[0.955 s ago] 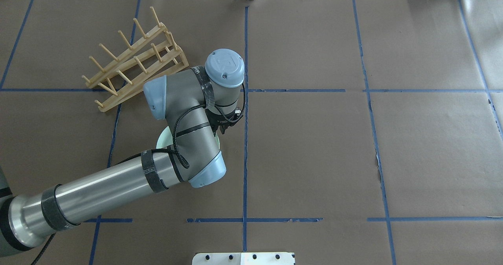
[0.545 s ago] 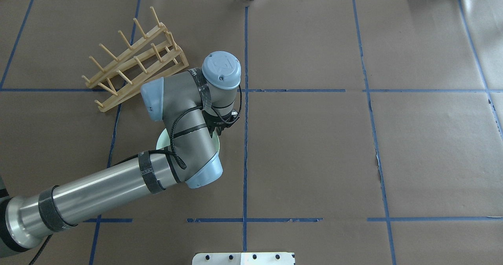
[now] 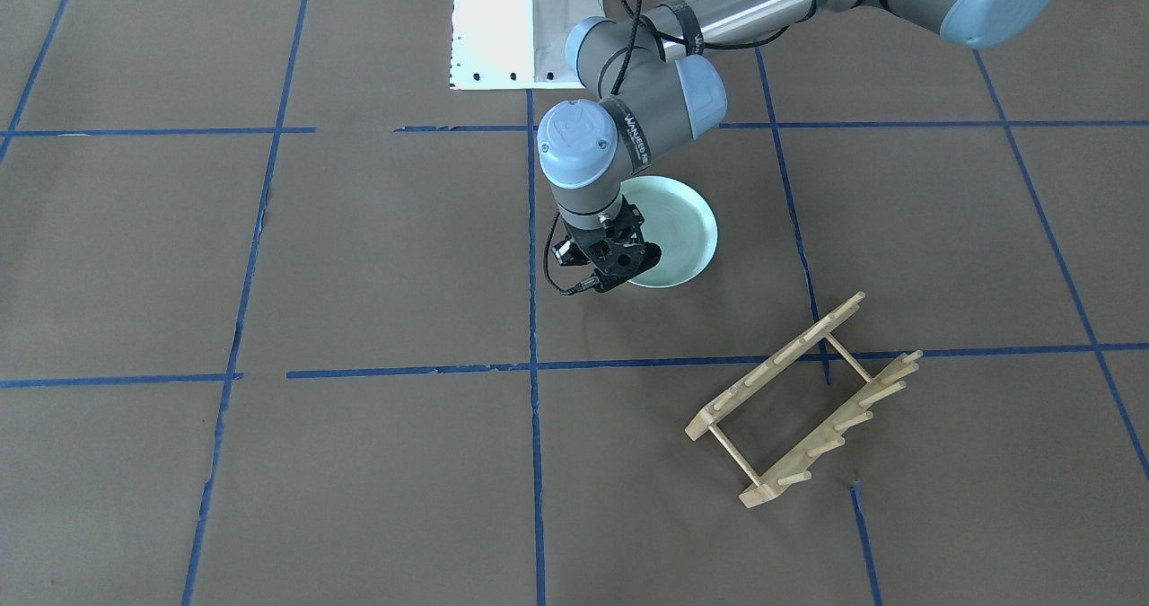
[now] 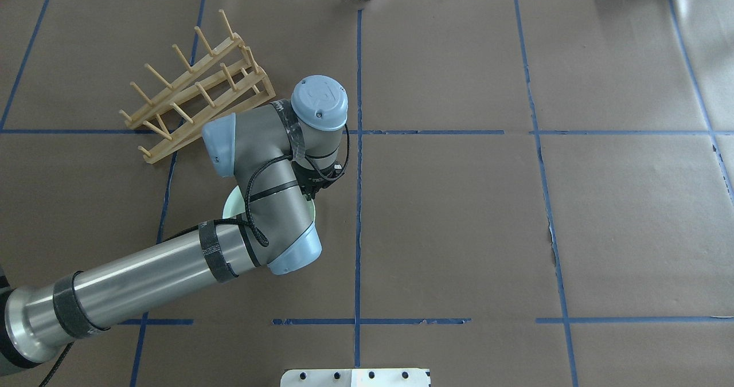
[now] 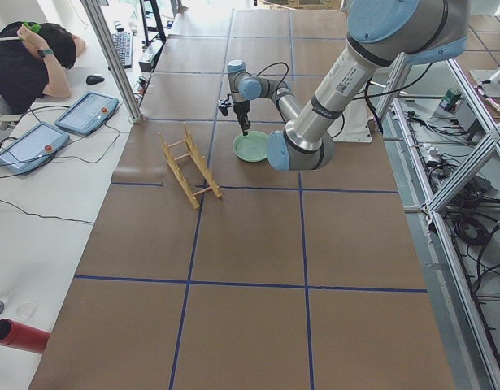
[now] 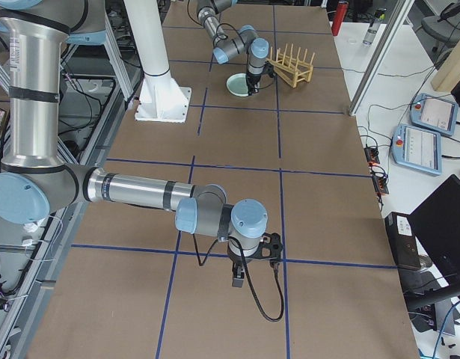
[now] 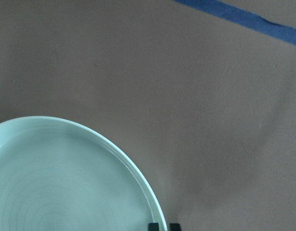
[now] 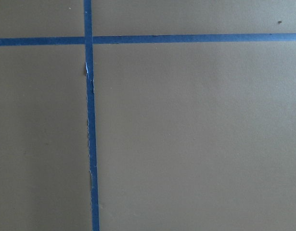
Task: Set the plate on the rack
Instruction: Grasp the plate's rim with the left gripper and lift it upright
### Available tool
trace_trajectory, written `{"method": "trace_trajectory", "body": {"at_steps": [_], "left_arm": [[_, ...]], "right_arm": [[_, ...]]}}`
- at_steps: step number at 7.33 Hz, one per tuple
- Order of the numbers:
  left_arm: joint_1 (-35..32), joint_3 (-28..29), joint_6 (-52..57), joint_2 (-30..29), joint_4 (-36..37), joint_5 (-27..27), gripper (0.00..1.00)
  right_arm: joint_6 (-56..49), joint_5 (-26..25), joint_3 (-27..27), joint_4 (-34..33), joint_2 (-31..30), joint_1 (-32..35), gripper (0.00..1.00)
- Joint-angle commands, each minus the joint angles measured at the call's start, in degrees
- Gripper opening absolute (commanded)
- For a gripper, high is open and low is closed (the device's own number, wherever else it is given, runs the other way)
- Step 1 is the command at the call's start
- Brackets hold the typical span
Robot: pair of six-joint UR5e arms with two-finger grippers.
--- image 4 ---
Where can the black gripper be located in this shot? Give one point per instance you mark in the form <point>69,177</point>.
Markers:
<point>310,188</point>

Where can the light green round plate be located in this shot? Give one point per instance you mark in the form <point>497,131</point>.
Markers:
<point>234,204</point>

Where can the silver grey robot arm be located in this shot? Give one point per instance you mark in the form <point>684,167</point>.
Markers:
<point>281,154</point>

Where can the wooden dish rack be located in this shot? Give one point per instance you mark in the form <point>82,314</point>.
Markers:
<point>224,81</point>

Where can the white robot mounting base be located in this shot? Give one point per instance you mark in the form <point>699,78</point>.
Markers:
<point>409,376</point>

